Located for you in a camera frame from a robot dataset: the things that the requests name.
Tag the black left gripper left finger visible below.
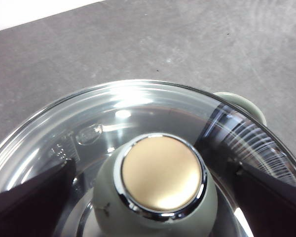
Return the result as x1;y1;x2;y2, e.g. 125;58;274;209
0;158;80;237

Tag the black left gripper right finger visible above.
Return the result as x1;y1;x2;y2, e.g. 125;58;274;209
226;159;296;237

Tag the glass lid with green knob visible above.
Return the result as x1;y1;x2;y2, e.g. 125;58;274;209
0;79;296;237

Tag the pale green electric steamer pot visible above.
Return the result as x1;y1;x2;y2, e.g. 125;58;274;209
213;91;267;126

